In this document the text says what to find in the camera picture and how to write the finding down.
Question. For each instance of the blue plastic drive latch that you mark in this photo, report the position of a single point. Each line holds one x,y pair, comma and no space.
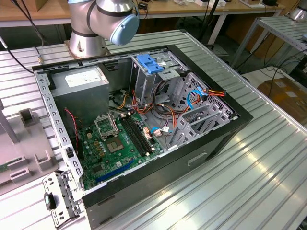
149,63

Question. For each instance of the grey metal disk bay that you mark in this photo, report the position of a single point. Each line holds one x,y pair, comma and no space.
204,110

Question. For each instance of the black case fan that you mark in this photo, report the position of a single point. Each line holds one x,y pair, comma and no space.
70,134

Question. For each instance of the green RAM stick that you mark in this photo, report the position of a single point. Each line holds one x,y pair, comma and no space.
3,167

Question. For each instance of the black open PC case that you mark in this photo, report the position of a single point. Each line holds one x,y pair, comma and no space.
156,177

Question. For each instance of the large cardboard box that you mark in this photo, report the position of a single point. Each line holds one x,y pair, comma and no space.
285,95

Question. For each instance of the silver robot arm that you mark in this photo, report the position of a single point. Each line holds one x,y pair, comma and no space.
108,14

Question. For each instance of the grey metal drive cage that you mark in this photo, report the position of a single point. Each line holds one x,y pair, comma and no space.
144,83

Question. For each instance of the RAM slot with white clips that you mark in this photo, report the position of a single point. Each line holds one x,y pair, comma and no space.
135,134
141,131

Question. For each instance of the grey parts rack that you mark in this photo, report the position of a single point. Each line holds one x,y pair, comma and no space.
31,146

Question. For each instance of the grey power supply unit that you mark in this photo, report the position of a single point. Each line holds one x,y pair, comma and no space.
79,95

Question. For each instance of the green motherboard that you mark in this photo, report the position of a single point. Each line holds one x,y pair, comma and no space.
133,149

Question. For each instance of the blue expansion slot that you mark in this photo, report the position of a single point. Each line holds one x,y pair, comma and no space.
115,171

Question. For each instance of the CPU socket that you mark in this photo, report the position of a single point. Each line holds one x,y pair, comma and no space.
115,145

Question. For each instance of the metal locking lever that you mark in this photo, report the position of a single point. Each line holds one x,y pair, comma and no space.
112,119

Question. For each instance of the metal slat side table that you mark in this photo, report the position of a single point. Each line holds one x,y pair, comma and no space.
278,26

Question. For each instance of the metal expansion slot retainer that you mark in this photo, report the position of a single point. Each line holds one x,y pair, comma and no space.
62,189

